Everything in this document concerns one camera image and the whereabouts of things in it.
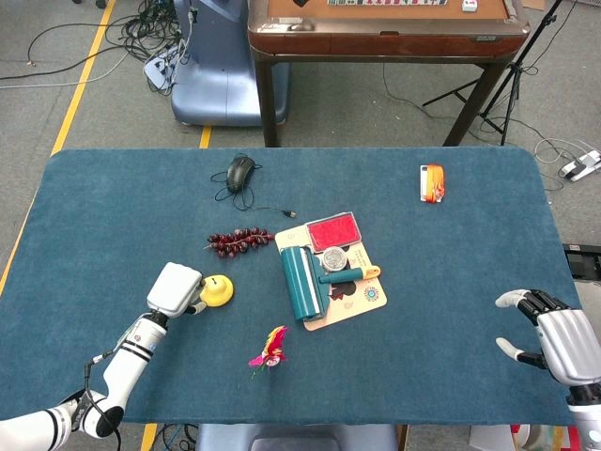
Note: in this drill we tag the single white mahjong tile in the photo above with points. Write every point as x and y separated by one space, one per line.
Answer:
469 5

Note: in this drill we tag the colourful feather shuttlecock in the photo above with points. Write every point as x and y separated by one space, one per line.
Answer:
272 350

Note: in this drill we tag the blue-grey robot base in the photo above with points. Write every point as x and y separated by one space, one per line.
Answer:
211 89

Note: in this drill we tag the dark red grape bunch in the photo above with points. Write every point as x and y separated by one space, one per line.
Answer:
239 240

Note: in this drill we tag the yellow toy apple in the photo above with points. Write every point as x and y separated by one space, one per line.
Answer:
218 291

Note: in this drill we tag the grey power strip with plugs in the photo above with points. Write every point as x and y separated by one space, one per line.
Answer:
159 68

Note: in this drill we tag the teal lint roller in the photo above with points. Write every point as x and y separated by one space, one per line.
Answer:
296 282

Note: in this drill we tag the face-up mahjong tile row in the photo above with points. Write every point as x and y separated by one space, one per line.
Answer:
385 2

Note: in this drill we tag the red ink pad case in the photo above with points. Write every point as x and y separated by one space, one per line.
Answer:
333 232

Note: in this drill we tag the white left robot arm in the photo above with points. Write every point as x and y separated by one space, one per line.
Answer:
127 362

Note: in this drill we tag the orange and white packet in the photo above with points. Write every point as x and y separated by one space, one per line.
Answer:
434 183

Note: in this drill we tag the white floor power strip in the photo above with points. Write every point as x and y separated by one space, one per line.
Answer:
580 166

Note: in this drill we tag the black floor device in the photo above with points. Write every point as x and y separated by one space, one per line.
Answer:
584 260

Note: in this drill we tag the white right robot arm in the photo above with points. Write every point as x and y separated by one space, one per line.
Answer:
587 413

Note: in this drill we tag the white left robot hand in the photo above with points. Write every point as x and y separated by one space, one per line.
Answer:
174 289

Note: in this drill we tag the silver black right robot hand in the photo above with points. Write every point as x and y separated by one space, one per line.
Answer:
568 343

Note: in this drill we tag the black computer mouse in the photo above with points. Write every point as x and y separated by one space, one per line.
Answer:
239 174

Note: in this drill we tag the cardboard box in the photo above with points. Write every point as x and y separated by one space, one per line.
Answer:
533 4

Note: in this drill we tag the black tripod stand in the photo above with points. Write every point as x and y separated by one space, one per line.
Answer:
515 68

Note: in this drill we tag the brown mahjong table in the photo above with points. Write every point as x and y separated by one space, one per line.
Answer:
375 44

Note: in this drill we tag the grey-blue own robot base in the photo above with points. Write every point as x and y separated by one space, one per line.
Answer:
296 439

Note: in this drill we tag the beige printed card board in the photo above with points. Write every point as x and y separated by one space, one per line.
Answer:
371 300

